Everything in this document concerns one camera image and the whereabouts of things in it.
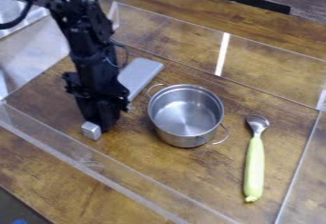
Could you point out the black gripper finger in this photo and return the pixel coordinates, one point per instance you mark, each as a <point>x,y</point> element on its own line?
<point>87,108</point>
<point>110,110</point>

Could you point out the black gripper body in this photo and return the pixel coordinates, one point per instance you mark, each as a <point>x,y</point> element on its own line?
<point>95,79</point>

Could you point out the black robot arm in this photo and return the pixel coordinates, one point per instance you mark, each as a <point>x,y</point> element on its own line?
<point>83,24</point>

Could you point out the silver metal pot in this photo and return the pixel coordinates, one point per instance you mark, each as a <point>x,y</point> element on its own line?
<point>186,114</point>

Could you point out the black strip on table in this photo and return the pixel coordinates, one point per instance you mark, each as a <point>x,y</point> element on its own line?
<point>266,5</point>

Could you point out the clear acrylic enclosure wall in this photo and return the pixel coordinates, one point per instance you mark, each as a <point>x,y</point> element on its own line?
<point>193,186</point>

